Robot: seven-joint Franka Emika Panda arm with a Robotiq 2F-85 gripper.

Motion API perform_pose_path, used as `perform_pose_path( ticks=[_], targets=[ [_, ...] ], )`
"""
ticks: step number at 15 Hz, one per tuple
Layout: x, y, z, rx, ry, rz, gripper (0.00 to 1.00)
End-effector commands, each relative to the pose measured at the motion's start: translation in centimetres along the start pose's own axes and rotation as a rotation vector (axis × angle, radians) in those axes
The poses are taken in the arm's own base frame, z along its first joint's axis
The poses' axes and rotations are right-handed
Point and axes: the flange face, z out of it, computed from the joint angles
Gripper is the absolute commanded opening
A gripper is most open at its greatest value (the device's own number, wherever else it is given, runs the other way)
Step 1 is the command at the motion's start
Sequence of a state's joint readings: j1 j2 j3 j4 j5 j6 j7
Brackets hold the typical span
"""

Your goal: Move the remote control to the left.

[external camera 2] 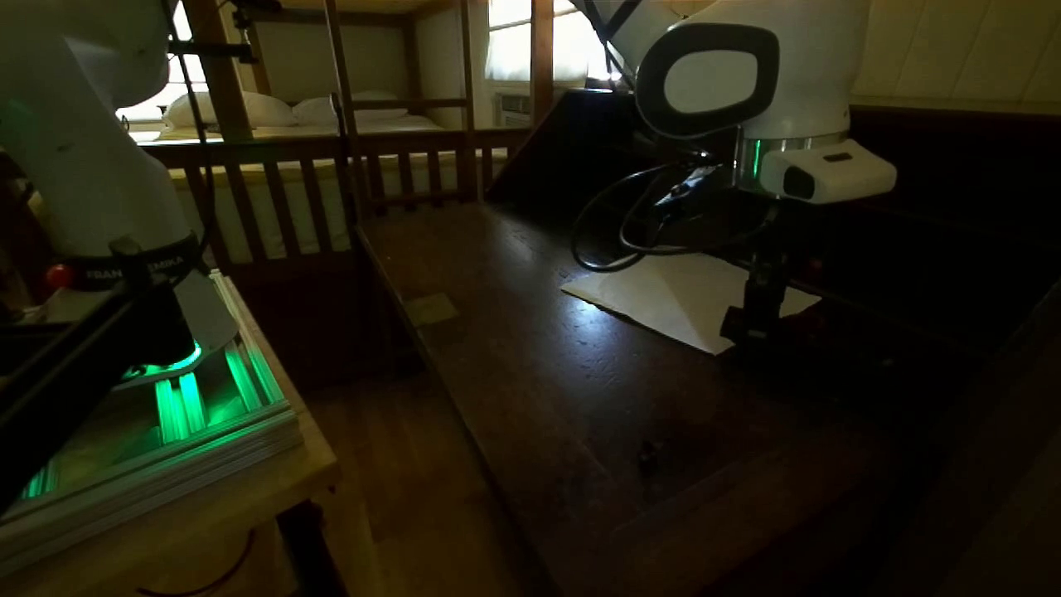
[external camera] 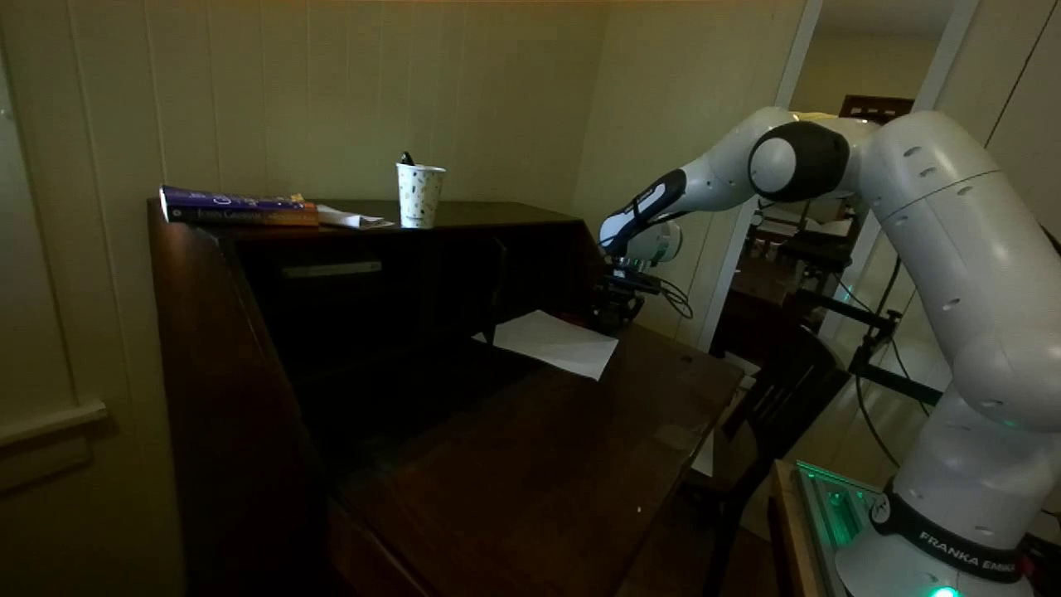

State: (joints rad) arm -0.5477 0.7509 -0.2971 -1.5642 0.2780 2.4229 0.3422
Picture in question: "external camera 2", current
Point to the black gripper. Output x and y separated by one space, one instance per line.
771 235

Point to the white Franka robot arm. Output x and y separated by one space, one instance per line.
89 168

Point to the black control box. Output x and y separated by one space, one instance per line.
53 375

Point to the white paper sheet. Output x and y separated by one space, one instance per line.
675 291

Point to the dark wooden secretary desk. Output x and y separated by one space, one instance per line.
665 443

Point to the wooden bed railing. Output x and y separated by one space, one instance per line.
332 176

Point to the white pillow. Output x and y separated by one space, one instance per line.
255 106

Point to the light wooden robot table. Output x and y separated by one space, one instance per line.
202 519

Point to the red emergency stop button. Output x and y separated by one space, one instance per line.
53 275

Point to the wooden bunk bed frame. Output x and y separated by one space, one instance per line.
332 77

